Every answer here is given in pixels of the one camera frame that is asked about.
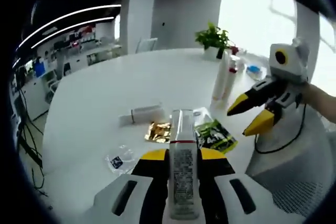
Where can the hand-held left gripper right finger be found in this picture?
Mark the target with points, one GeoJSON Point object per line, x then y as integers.
{"type": "Point", "coordinates": [218, 182]}

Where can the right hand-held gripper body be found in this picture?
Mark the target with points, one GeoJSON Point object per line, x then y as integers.
{"type": "Point", "coordinates": [291, 64]}

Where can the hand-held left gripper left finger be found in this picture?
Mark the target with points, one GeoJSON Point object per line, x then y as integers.
{"type": "Point", "coordinates": [147, 182]}

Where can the clear pump skincare bottle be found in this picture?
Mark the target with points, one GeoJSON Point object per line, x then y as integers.
{"type": "Point", "coordinates": [232, 69]}

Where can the small clear skincare sachet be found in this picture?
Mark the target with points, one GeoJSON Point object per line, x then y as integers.
{"type": "Point", "coordinates": [116, 161]}

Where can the green skincare sachet packet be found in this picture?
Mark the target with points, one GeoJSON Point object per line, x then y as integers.
{"type": "Point", "coordinates": [215, 136]}

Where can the gold foil skincare sachet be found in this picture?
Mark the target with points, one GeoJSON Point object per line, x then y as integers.
{"type": "Point", "coordinates": [157, 132]}

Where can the blue storage box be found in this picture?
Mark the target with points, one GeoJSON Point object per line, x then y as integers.
{"type": "Point", "coordinates": [39, 69]}

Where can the blue white packet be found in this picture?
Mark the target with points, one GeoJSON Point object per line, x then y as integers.
{"type": "Point", "coordinates": [253, 69]}

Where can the potted green plant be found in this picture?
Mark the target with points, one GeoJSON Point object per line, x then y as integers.
{"type": "Point", "coordinates": [212, 37]}

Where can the white office chair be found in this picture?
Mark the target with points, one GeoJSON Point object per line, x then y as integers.
{"type": "Point", "coordinates": [147, 45]}

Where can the black office chair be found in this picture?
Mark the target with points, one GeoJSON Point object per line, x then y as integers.
{"type": "Point", "coordinates": [67, 68]}

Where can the white office cabinets row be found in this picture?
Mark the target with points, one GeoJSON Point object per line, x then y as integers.
{"type": "Point", "coordinates": [36, 95]}

